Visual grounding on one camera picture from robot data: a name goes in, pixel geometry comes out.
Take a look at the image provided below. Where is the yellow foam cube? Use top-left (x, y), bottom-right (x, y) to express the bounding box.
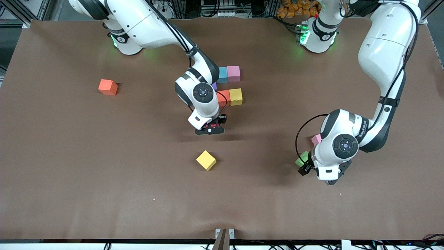
top-left (229, 88), bottom-right (243, 106)
top-left (196, 150), bottom-right (217, 171)

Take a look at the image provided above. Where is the orange foam cube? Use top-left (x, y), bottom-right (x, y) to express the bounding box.
top-left (216, 90), bottom-right (231, 107)
top-left (98, 79), bottom-right (118, 96)

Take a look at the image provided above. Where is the orange snack bag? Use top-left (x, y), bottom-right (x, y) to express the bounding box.
top-left (276, 0), bottom-right (321, 18)

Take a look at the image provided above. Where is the green foam cube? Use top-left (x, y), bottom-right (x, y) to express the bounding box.
top-left (295, 151), bottom-right (310, 168)

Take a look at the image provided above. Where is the brown paper table cover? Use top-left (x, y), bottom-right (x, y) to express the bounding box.
top-left (0, 16), bottom-right (444, 242)

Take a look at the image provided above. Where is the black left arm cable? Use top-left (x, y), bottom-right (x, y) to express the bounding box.
top-left (295, 0), bottom-right (420, 171)

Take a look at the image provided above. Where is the aluminium frame profile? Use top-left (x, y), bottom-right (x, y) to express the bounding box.
top-left (418, 0), bottom-right (444, 25)
top-left (0, 0), bottom-right (47, 29)

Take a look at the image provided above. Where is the metal clamp bracket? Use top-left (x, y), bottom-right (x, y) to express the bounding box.
top-left (215, 228), bottom-right (235, 240)

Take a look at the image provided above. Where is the brown wooden strip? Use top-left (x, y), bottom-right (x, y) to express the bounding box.
top-left (212, 228), bottom-right (227, 250)

